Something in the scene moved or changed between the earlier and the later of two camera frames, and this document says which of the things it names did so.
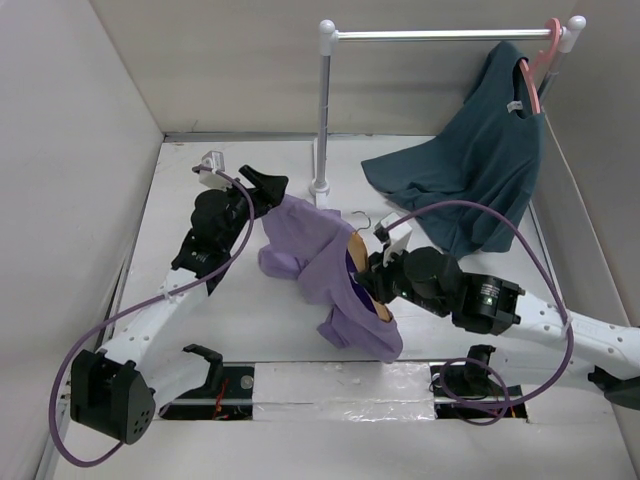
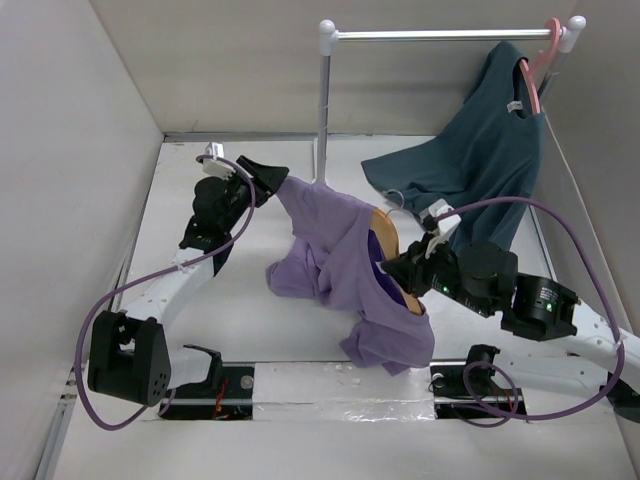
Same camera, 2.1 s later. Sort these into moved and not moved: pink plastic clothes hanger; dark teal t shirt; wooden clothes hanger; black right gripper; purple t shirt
Moved: purple t shirt; black right gripper; wooden clothes hanger
Not moved: dark teal t shirt; pink plastic clothes hanger
